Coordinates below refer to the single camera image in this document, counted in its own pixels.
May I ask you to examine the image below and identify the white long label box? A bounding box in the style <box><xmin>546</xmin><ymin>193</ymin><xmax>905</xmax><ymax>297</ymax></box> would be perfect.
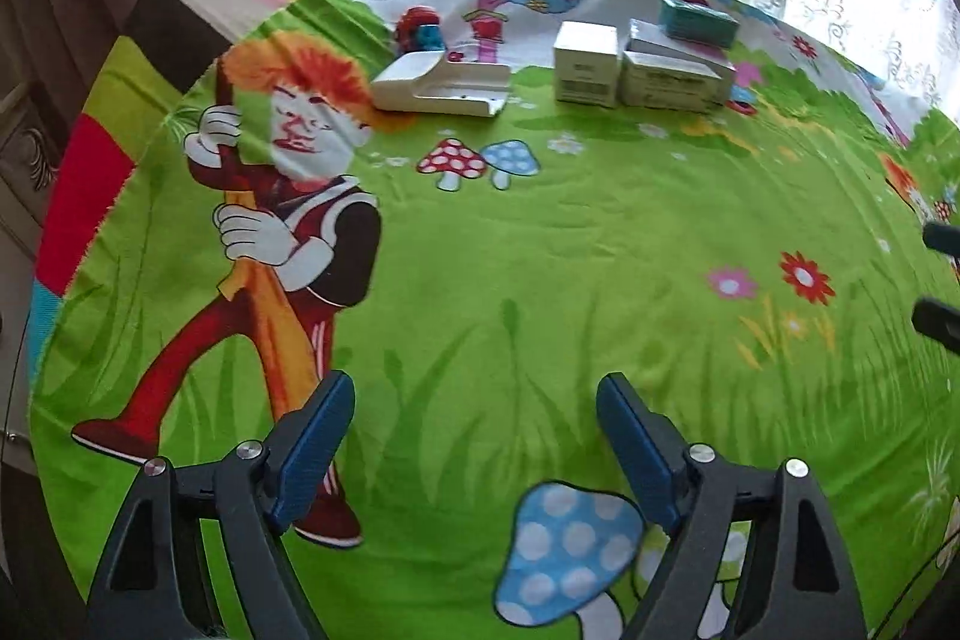
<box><xmin>619</xmin><ymin>50</ymin><xmax>724</xmax><ymax>112</ymax></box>

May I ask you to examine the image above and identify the teal small box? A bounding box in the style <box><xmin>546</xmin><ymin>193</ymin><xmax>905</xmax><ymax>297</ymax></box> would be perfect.
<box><xmin>659</xmin><ymin>0</ymin><xmax>740</xmax><ymax>49</ymax></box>

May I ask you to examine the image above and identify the white flat box behind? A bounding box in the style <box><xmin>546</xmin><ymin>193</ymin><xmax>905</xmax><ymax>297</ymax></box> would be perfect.
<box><xmin>626</xmin><ymin>18</ymin><xmax>736</xmax><ymax>104</ymax></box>

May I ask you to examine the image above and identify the white square barcode box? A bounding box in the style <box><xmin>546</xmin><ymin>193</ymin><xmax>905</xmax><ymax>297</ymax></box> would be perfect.
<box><xmin>553</xmin><ymin>21</ymin><xmax>620</xmax><ymax>107</ymax></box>

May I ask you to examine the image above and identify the colourful cartoon tablecloth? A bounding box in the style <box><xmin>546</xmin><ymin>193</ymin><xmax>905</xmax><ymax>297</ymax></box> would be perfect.
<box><xmin>29</xmin><ymin>0</ymin><xmax>958</xmax><ymax>638</ymax></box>

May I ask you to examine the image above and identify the ornate cream cabinet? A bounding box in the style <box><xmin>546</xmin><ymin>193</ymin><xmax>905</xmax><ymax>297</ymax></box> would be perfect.
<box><xmin>2</xmin><ymin>73</ymin><xmax>60</xmax><ymax>471</ymax></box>

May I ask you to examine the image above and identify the white open box tray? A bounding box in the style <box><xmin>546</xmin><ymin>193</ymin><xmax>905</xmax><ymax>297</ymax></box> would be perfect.
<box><xmin>370</xmin><ymin>50</ymin><xmax>511</xmax><ymax>119</ymax></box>

